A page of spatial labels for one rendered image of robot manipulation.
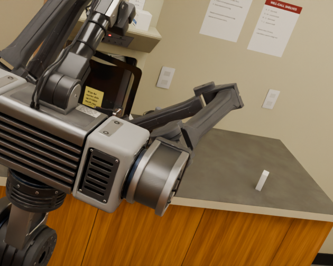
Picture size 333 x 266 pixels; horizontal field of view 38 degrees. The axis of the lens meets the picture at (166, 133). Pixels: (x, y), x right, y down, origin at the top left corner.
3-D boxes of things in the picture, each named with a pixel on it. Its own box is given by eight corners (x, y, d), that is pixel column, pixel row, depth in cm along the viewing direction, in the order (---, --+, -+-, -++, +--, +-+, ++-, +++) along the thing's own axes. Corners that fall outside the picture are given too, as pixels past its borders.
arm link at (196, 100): (213, 83, 148) (225, 115, 151) (214, 79, 154) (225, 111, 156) (87, 127, 157) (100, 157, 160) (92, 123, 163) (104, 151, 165)
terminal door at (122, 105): (49, 130, 200) (70, 39, 183) (116, 160, 195) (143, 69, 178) (48, 131, 199) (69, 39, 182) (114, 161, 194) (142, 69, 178)
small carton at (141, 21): (131, 24, 182) (136, 8, 180) (144, 26, 184) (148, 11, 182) (135, 28, 178) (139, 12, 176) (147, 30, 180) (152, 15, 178)
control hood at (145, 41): (67, 32, 182) (73, 7, 178) (148, 51, 193) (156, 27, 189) (69, 43, 172) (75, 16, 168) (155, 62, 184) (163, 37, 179)
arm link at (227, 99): (242, 74, 147) (252, 104, 150) (204, 83, 155) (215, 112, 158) (168, 133, 113) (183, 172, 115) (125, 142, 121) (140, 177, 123)
